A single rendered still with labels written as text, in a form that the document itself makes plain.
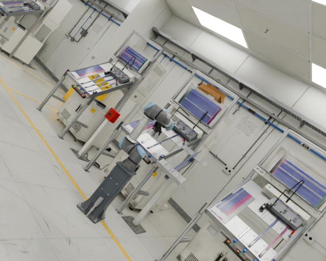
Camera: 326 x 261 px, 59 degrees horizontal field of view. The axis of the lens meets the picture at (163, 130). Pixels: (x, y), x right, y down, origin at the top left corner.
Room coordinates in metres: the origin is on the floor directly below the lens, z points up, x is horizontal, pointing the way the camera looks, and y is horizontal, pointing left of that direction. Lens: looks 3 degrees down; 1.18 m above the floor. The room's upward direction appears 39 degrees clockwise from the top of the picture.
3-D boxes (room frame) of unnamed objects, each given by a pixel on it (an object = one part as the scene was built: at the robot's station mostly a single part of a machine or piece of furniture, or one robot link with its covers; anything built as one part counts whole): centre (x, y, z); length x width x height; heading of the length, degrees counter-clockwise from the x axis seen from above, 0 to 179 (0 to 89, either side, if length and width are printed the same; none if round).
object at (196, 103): (3.70, -0.19, 1.52); 0.51 x 0.13 x 0.27; 58
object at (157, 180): (3.83, -0.20, 0.31); 0.70 x 0.65 x 0.62; 58
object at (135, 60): (4.63, 1.01, 0.95); 1.35 x 0.82 x 1.90; 148
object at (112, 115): (3.83, 0.66, 0.39); 0.24 x 0.24 x 0.78; 58
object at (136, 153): (2.66, 0.05, 0.72); 0.13 x 0.12 x 0.14; 82
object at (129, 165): (2.66, 0.04, 0.60); 0.15 x 0.15 x 0.10
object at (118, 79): (4.45, 1.11, 0.66); 1.01 x 0.73 x 1.31; 148
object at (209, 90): (4.01, -0.25, 1.82); 0.68 x 0.30 x 0.20; 58
